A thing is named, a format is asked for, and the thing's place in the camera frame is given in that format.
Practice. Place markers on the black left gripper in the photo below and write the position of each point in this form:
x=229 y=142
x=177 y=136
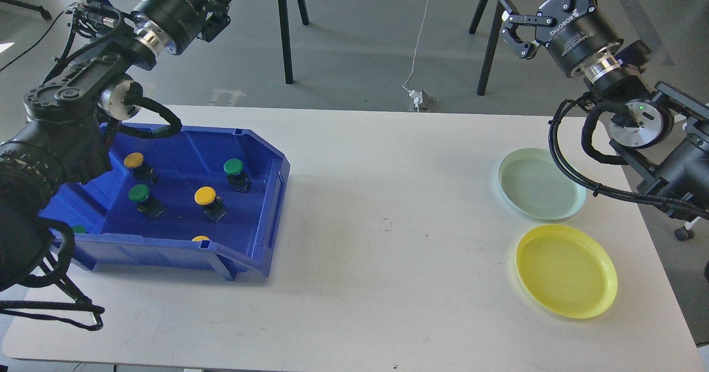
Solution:
x=181 y=20

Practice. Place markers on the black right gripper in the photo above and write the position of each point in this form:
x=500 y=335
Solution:
x=574 y=35

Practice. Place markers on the yellow button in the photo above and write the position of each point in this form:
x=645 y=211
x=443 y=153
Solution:
x=139 y=168
x=211 y=203

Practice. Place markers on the green button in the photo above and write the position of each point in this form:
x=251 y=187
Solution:
x=238 y=179
x=145 y=202

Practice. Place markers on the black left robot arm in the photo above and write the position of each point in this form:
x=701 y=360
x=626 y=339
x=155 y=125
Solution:
x=73 y=119

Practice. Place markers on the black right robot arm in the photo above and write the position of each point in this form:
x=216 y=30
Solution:
x=661 y=133

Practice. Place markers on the light green plate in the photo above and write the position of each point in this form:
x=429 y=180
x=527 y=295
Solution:
x=532 y=184

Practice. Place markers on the yellow plate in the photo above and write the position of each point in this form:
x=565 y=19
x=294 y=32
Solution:
x=566 y=271

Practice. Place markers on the black stand leg left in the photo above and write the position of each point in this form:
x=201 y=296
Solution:
x=285 y=35

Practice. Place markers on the black stand leg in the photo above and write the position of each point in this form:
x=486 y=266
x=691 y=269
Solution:
x=492 y=42
x=285 y=35

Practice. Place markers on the black stand leg right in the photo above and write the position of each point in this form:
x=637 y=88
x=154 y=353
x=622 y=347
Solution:
x=492 y=42

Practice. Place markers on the white power plug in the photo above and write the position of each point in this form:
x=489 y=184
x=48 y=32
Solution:
x=420 y=101

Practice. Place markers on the blue plastic bin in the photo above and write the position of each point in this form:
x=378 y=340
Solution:
x=117 y=233

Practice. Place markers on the office chair base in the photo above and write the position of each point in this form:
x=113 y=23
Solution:
x=685 y=232

